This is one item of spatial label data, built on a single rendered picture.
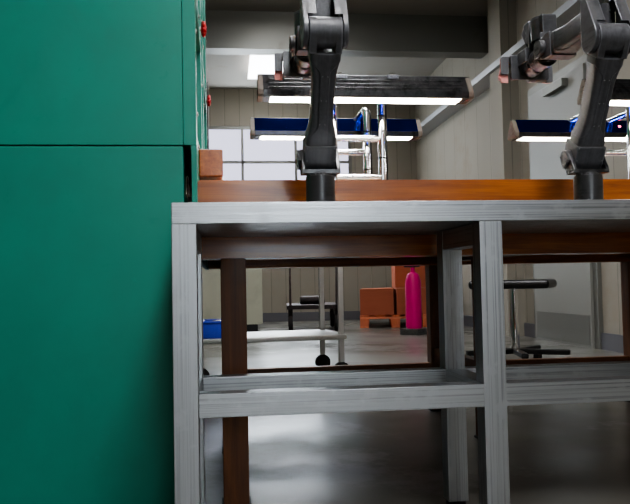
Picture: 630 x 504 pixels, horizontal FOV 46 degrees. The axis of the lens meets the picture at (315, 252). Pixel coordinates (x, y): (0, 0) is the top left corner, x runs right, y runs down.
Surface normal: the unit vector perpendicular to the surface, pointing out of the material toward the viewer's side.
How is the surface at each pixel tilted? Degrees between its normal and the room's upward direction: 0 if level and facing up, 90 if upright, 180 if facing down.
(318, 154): 120
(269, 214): 90
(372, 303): 90
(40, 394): 90
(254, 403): 90
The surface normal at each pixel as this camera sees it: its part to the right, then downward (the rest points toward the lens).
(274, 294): 0.11, -0.04
